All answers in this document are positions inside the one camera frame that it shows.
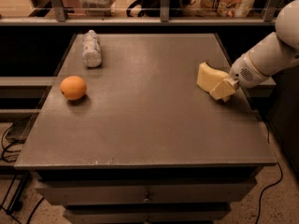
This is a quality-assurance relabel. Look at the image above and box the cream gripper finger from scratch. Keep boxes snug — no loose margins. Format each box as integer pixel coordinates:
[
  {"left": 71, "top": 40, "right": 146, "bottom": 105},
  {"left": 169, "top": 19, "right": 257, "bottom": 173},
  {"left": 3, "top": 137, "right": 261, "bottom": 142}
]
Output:
[{"left": 197, "top": 63, "right": 229, "bottom": 92}]

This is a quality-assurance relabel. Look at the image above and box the clear plastic container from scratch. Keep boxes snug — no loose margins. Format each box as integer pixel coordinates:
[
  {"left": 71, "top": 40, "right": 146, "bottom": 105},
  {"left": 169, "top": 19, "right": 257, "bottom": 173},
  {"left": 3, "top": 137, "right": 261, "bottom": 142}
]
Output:
[{"left": 80, "top": 0, "right": 116, "bottom": 17}]

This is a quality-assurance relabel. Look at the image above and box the orange fruit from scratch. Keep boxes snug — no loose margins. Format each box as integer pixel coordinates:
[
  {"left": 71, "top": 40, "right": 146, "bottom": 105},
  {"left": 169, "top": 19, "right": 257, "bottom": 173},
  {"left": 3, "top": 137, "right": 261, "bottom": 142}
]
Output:
[{"left": 60, "top": 76, "right": 87, "bottom": 101}]

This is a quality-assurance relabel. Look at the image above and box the lower grey drawer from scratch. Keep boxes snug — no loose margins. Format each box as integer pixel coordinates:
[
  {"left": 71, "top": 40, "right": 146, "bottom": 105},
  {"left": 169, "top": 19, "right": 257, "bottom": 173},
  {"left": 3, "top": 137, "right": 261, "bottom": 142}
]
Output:
[{"left": 64, "top": 204, "right": 231, "bottom": 224}]

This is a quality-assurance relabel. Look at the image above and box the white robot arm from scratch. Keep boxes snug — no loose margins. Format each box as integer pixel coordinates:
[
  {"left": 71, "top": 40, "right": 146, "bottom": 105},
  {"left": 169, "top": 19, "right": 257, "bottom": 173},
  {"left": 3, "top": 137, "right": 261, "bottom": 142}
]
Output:
[{"left": 196, "top": 0, "right": 299, "bottom": 102}]

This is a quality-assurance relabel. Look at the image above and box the black cable right floor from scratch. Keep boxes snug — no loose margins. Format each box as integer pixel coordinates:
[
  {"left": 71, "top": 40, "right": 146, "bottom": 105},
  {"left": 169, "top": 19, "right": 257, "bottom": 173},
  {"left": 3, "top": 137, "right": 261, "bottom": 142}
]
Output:
[{"left": 254, "top": 121, "right": 284, "bottom": 224}]

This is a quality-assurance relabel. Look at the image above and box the grey drawer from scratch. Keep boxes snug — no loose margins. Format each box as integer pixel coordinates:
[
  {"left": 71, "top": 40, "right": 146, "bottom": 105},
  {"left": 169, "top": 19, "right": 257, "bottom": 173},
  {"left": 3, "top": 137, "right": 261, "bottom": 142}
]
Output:
[
  {"left": 64, "top": 204, "right": 231, "bottom": 224},
  {"left": 36, "top": 178, "right": 256, "bottom": 206}
]

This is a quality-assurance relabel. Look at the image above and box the white plastic bottle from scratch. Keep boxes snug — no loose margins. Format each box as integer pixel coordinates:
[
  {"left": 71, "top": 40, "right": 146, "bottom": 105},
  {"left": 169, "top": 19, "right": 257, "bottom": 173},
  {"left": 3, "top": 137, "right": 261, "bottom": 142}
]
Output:
[{"left": 82, "top": 30, "right": 102, "bottom": 68}]

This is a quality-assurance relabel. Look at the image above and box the grey drawer cabinet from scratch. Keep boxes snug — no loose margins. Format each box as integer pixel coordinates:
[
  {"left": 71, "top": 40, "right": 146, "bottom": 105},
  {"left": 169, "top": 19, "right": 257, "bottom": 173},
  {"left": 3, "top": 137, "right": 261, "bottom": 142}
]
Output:
[{"left": 16, "top": 34, "right": 276, "bottom": 210}]

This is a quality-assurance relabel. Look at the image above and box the black cables left floor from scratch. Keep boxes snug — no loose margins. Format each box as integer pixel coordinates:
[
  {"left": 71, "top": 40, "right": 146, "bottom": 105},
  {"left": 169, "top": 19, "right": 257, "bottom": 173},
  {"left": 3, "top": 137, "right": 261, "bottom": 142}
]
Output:
[{"left": 0, "top": 115, "right": 46, "bottom": 224}]

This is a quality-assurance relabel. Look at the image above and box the upper grey drawer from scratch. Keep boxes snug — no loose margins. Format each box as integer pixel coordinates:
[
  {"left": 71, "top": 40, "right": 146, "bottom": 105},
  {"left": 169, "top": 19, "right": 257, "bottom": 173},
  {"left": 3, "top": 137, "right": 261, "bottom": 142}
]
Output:
[{"left": 36, "top": 178, "right": 256, "bottom": 206}]

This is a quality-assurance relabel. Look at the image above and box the metal shelf rail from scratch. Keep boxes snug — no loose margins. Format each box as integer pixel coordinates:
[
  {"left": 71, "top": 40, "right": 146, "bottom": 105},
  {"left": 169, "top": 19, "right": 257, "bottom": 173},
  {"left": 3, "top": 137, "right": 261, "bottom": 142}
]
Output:
[{"left": 0, "top": 0, "right": 299, "bottom": 27}]

